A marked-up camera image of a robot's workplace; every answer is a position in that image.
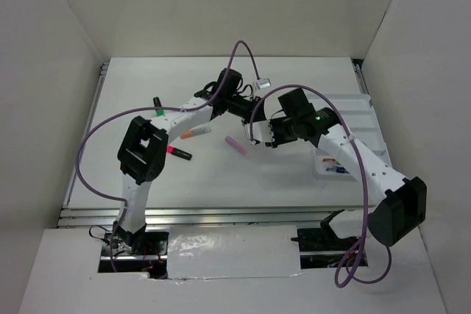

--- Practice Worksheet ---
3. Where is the blue purple pen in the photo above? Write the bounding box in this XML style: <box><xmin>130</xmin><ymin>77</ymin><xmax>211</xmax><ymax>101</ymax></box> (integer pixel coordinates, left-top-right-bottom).
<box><xmin>326</xmin><ymin>168</ymin><xmax>349</xmax><ymax>174</ymax></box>

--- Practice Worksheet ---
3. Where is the pink black highlighter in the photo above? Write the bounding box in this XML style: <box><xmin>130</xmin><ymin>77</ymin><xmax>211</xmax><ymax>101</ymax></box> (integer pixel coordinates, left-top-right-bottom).
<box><xmin>166</xmin><ymin>146</ymin><xmax>193</xmax><ymax>160</ymax></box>

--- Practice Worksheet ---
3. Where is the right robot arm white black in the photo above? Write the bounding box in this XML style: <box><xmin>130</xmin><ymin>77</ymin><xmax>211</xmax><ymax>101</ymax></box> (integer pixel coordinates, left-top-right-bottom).
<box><xmin>275</xmin><ymin>88</ymin><xmax>427</xmax><ymax>249</ymax></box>

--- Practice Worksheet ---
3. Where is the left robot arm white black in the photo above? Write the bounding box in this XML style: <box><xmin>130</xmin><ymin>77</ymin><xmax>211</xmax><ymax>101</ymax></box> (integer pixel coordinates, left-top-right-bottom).
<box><xmin>113</xmin><ymin>69</ymin><xmax>266</xmax><ymax>254</ymax></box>

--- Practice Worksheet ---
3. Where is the pink translucent highlighter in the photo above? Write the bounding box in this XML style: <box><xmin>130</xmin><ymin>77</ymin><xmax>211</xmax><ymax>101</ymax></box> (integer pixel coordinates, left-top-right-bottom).
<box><xmin>224</xmin><ymin>136</ymin><xmax>250</xmax><ymax>158</ymax></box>

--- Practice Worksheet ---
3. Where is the orange grey highlighter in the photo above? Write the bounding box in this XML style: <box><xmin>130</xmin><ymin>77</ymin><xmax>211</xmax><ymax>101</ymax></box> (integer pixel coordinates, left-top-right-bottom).
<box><xmin>180</xmin><ymin>126</ymin><xmax>212</xmax><ymax>139</ymax></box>

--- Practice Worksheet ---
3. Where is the white compartment tray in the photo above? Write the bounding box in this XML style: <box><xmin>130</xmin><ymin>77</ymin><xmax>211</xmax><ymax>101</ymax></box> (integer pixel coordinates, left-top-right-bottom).
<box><xmin>311</xmin><ymin>94</ymin><xmax>391</xmax><ymax>182</ymax></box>

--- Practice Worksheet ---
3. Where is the green black highlighter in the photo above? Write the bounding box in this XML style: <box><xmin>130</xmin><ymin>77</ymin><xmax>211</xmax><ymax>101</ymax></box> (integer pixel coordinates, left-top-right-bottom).
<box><xmin>152</xmin><ymin>96</ymin><xmax>165</xmax><ymax>117</ymax></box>

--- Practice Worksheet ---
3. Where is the white foil cover panel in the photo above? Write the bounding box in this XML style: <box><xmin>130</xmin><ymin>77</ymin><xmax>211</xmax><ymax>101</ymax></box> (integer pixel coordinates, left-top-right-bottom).
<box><xmin>167</xmin><ymin>225</ymin><xmax>302</xmax><ymax>279</ymax></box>

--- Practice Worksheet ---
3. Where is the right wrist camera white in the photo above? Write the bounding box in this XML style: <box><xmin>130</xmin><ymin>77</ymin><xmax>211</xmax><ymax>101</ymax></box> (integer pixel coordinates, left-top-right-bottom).
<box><xmin>244</xmin><ymin>120</ymin><xmax>275</xmax><ymax>145</ymax></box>

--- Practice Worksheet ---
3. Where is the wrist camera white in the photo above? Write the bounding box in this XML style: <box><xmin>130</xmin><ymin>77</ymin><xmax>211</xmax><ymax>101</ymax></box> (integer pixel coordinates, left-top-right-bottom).
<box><xmin>244</xmin><ymin>120</ymin><xmax>275</xmax><ymax>145</ymax></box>
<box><xmin>254</xmin><ymin>78</ymin><xmax>271</xmax><ymax>90</ymax></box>

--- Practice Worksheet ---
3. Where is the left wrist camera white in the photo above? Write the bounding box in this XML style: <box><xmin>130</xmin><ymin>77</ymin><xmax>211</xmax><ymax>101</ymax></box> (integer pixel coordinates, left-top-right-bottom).
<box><xmin>254</xmin><ymin>78</ymin><xmax>271</xmax><ymax>90</ymax></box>

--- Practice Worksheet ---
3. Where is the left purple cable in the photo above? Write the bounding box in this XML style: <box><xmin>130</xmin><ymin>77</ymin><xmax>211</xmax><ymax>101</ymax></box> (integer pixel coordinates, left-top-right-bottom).
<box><xmin>74</xmin><ymin>40</ymin><xmax>261</xmax><ymax>273</ymax></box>

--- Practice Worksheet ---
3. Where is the purple cable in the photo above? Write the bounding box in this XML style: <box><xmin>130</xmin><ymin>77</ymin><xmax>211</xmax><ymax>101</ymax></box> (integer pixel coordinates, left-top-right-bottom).
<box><xmin>249</xmin><ymin>85</ymin><xmax>392</xmax><ymax>289</ymax></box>
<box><xmin>74</xmin><ymin>40</ymin><xmax>261</xmax><ymax>273</ymax></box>

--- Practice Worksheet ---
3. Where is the aluminium frame rail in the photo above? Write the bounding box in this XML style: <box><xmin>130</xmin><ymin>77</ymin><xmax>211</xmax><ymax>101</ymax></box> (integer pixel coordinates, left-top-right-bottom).
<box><xmin>57</xmin><ymin>206</ymin><xmax>342</xmax><ymax>228</ymax></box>

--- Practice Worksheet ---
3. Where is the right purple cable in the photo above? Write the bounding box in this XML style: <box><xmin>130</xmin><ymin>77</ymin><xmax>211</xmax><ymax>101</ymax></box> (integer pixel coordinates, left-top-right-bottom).
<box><xmin>249</xmin><ymin>85</ymin><xmax>392</xmax><ymax>289</ymax></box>

